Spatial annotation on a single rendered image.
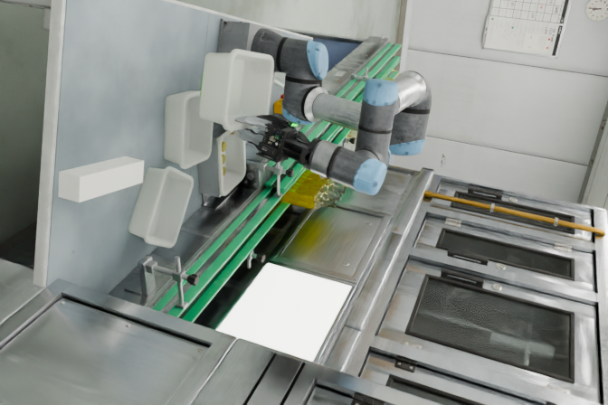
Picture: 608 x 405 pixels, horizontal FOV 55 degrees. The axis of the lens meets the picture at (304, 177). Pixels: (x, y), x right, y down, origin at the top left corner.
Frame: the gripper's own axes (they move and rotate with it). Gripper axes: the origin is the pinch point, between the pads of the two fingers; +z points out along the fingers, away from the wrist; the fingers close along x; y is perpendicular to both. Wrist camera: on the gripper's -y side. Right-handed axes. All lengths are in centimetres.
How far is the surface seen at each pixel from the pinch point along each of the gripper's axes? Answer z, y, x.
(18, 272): 38, 18, 51
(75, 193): 27.4, 16.8, 25.5
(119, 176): 26.8, 2.6, 23.5
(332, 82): 30, -154, 0
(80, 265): 29, 8, 48
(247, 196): 19, -63, 39
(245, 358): -24, 20, 41
